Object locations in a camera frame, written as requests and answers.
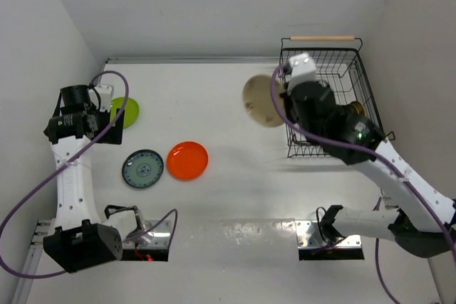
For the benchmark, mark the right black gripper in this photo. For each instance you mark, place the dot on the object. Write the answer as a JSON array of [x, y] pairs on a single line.
[[286, 100]]

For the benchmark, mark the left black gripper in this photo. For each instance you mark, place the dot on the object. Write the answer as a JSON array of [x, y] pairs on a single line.
[[112, 134]]

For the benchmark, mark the green plate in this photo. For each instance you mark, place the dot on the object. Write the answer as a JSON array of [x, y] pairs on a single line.
[[131, 111]]

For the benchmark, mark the blue patterned plate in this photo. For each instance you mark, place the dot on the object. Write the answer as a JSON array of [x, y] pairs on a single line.
[[142, 169]]

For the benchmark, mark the cream plate with flowers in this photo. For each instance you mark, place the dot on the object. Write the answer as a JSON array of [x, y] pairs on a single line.
[[258, 102]]

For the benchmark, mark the yellow patterned plate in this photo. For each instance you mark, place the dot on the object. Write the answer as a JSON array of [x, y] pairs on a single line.
[[358, 108]]

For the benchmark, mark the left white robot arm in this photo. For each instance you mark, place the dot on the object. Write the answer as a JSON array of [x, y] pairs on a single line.
[[81, 238]]

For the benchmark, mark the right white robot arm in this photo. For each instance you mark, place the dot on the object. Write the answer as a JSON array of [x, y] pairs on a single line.
[[421, 222]]

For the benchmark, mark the orange plate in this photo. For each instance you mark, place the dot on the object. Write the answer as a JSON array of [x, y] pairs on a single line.
[[187, 161]]

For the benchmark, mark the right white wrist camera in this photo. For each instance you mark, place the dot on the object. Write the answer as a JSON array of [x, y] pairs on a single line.
[[302, 69]]

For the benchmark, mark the black wire dish rack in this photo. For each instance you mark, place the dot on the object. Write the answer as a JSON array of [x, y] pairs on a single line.
[[343, 69]]

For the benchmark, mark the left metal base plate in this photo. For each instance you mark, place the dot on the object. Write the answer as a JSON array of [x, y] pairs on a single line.
[[158, 238]]

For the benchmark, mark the metal base plate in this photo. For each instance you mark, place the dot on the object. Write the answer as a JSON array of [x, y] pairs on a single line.
[[158, 238], [308, 237]]

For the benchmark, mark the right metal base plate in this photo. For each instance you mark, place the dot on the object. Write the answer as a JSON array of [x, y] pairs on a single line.
[[308, 237]]

